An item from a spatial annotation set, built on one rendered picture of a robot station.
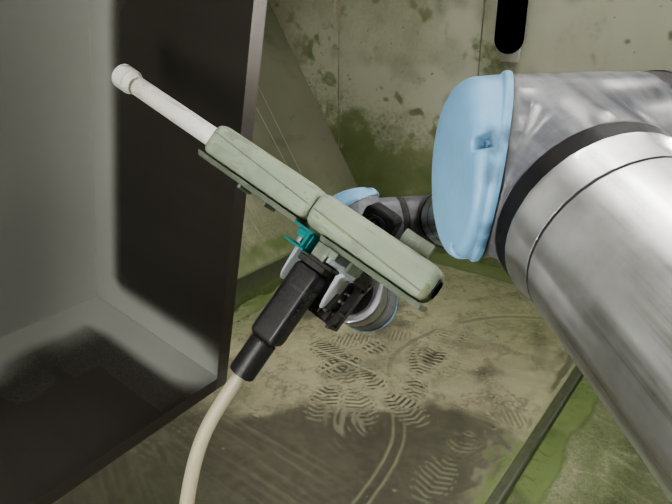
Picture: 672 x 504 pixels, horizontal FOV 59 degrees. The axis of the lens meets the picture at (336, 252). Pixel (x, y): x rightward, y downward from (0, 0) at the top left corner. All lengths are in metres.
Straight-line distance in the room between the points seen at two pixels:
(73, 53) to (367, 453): 1.08
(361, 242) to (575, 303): 0.34
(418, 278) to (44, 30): 0.69
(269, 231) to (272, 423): 0.89
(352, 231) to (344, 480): 0.95
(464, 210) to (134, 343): 0.88
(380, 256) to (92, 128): 0.66
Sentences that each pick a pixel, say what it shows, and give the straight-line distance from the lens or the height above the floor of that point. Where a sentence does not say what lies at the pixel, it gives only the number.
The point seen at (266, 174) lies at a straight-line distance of 0.66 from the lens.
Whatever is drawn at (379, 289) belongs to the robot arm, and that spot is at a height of 0.71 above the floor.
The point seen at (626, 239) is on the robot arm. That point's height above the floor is 0.97.
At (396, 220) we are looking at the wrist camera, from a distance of 0.74.
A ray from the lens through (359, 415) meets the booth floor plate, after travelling 1.66.
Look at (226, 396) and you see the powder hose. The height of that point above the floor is 0.68.
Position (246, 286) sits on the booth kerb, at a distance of 2.18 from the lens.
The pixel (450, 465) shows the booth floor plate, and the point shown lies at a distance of 1.54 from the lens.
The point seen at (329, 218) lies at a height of 0.86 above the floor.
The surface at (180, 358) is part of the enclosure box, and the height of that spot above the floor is 0.48.
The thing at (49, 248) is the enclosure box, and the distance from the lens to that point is 1.16.
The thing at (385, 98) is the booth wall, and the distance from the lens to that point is 2.60.
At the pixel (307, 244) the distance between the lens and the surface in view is 0.63.
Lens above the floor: 1.07
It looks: 23 degrees down
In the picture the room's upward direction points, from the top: straight up
